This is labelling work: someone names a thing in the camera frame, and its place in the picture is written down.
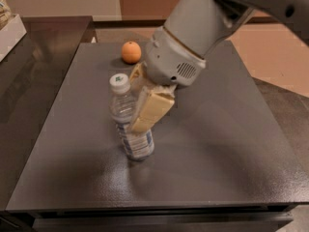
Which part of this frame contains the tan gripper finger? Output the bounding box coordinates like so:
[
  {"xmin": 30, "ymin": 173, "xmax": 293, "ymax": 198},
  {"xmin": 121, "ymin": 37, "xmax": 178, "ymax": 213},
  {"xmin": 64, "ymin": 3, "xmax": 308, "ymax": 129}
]
[
  {"xmin": 129, "ymin": 63, "xmax": 146, "ymax": 93},
  {"xmin": 129, "ymin": 85, "xmax": 176, "ymax": 133}
]

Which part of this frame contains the clear plastic water bottle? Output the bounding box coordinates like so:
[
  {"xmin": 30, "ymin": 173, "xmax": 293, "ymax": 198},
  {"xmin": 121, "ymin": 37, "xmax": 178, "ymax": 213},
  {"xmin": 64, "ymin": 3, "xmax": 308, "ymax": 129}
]
[{"xmin": 109, "ymin": 73, "xmax": 155, "ymax": 160}]

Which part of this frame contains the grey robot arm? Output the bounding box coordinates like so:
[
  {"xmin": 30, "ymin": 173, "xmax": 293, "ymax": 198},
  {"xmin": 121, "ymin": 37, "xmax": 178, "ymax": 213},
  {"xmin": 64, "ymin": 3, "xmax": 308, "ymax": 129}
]
[{"xmin": 130, "ymin": 0, "xmax": 309, "ymax": 133}]

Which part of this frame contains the orange fruit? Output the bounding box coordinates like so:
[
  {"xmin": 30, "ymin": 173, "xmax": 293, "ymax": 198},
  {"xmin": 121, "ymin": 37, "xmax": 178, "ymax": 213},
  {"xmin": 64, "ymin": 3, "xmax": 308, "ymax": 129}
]
[{"xmin": 122, "ymin": 42, "xmax": 142, "ymax": 64}]

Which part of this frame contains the black side table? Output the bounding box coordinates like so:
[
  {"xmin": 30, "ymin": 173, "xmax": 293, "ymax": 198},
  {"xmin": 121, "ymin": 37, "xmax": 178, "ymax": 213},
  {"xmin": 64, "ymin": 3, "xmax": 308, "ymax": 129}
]
[{"xmin": 0, "ymin": 15, "xmax": 97, "ymax": 212}]

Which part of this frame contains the white box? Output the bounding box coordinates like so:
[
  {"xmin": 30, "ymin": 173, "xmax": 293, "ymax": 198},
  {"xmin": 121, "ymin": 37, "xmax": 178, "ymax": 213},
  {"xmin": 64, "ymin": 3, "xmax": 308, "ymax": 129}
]
[{"xmin": 0, "ymin": 14, "xmax": 27, "ymax": 62}]

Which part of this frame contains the packaged item on box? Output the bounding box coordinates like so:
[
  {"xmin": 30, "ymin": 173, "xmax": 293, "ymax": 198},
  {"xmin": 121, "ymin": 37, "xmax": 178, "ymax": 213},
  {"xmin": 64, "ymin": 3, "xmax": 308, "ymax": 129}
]
[{"xmin": 0, "ymin": 0, "xmax": 12, "ymax": 30}]

